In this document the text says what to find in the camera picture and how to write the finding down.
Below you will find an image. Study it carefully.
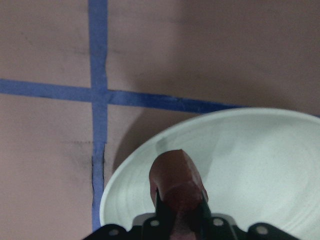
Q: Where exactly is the light green plate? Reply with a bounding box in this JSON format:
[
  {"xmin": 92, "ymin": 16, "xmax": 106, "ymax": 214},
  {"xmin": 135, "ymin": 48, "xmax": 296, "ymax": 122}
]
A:
[{"xmin": 99, "ymin": 108, "xmax": 320, "ymax": 240}]

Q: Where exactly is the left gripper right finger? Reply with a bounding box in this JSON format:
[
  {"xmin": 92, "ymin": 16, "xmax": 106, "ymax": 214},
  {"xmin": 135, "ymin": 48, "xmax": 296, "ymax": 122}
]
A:
[{"xmin": 199, "ymin": 193, "xmax": 297, "ymax": 240}]

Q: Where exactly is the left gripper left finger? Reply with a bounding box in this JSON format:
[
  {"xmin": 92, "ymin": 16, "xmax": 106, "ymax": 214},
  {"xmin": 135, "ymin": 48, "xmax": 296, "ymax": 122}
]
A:
[{"xmin": 85, "ymin": 190, "xmax": 175, "ymax": 240}]

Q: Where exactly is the brown steamed bun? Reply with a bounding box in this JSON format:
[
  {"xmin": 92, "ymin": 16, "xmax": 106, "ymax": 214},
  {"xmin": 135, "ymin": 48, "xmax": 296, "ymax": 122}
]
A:
[{"xmin": 149, "ymin": 149, "xmax": 208, "ymax": 240}]

